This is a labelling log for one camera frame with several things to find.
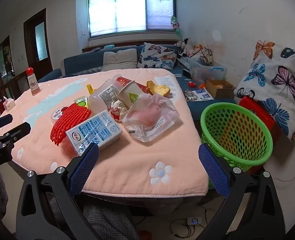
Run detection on crumpled red white wrapper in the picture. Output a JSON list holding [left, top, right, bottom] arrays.
[[108, 99, 129, 122]]

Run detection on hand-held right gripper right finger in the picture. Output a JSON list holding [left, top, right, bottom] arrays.
[[198, 143, 287, 240]]

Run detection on black floor cable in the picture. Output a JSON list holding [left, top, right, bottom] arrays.
[[170, 219, 195, 238]]

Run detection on red foam fruit net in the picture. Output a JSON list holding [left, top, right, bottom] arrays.
[[50, 103, 91, 147]]

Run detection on black white cow plush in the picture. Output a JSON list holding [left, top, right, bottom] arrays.
[[176, 38, 194, 58]]

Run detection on clear pink plastic bag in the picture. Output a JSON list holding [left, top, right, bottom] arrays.
[[121, 92, 180, 143]]

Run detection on red plastic cup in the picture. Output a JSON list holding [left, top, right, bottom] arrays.
[[115, 76, 148, 93]]

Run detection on green snack packet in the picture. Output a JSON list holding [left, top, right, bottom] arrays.
[[74, 95, 90, 109]]

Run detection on white paper slip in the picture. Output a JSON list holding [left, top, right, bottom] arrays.
[[154, 75, 174, 85]]

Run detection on green plastic mesh basket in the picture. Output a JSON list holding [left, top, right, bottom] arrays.
[[201, 102, 273, 189]]

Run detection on large butterfly-print pillow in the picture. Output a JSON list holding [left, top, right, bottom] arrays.
[[234, 40, 295, 142]]

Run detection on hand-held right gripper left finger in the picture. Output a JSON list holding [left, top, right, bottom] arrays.
[[15, 142, 100, 240]]

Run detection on red plastic box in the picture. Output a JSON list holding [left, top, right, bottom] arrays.
[[238, 96, 280, 175]]

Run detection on clear plastic storage bin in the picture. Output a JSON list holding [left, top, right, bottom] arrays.
[[188, 57, 227, 84]]

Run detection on small white box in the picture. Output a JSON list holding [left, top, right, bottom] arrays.
[[3, 96, 16, 111]]

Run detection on white power adapter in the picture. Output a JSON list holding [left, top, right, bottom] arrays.
[[187, 216, 203, 225]]

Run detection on person's leg plaid trousers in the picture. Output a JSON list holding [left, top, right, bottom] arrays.
[[50, 195, 138, 240]]

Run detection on stuffed toys pile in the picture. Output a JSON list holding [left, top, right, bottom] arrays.
[[190, 44, 213, 64]]

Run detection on blue sofa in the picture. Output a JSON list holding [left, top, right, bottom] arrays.
[[37, 44, 238, 128]]

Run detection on window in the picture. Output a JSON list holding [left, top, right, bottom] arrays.
[[87, 0, 176, 38]]

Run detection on blue white milk carton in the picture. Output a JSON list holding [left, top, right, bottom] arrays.
[[65, 110, 124, 155]]

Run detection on colourful pinwheel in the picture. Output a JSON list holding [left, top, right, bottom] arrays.
[[170, 15, 185, 42]]

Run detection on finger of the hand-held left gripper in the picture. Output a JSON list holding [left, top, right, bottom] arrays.
[[0, 122, 31, 151], [0, 114, 13, 137]]

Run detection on glass-front cabinet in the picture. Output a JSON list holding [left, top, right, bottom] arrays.
[[0, 35, 16, 88]]

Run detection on clear plastic labelled bottle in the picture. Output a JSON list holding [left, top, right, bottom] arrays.
[[87, 79, 128, 115]]

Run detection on piece of bread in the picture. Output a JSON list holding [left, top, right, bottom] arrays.
[[147, 80, 172, 97]]

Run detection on blue white booklet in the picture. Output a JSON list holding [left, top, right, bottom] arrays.
[[183, 87, 214, 102]]

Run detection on small butterfly-print pillow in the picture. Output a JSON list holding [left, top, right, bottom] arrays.
[[137, 42, 179, 70]]

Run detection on cardboard box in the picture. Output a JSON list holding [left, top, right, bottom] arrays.
[[206, 79, 235, 99]]

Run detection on strawberry lid yogurt tub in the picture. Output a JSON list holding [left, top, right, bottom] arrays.
[[50, 106, 69, 124]]

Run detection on grey pillow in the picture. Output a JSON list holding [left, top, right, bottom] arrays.
[[101, 48, 138, 72]]

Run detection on dark wooden door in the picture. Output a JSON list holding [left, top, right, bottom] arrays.
[[24, 8, 53, 79]]

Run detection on white green paper cup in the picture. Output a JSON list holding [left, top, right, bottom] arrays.
[[117, 80, 144, 110]]

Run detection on white bottle red cap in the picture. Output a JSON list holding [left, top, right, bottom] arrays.
[[27, 67, 41, 97]]

